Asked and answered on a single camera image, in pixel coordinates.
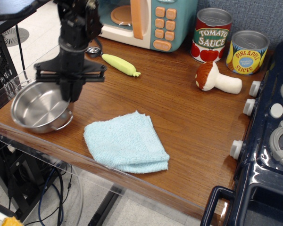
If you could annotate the pineapple slices can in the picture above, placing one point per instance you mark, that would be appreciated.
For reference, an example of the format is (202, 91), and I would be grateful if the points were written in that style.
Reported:
(247, 52)

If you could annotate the round floor vent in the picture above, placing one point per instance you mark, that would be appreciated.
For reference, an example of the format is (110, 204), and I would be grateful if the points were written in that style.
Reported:
(11, 36)

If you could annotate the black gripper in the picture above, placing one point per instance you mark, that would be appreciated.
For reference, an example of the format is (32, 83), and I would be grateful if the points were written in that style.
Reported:
(70, 66)

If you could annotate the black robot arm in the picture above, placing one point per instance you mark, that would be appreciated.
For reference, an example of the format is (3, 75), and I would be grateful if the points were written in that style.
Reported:
(80, 24)

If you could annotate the toy microwave teal and cream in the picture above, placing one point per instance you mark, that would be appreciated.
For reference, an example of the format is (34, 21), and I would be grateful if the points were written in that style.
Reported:
(160, 25)

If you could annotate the yellow object at floor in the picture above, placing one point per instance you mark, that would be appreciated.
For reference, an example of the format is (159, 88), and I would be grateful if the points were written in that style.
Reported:
(11, 221)

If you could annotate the tomato sauce can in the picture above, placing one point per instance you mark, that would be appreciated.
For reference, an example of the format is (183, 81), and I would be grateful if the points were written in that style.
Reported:
(211, 31)

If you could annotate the stainless steel pot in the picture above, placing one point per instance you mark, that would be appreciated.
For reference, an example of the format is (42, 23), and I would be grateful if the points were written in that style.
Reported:
(40, 108)

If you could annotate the light blue folded towel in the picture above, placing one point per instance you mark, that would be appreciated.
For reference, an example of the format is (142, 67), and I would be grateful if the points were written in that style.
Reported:
(127, 143)

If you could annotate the dark blue toy stove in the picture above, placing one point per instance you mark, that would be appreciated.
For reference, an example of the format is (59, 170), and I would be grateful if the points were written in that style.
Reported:
(257, 196)

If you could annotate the plush mushroom toy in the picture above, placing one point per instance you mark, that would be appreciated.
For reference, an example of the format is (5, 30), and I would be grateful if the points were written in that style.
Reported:
(208, 77)

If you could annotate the black side desk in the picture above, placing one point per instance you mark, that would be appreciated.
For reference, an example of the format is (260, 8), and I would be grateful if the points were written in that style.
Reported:
(14, 11)

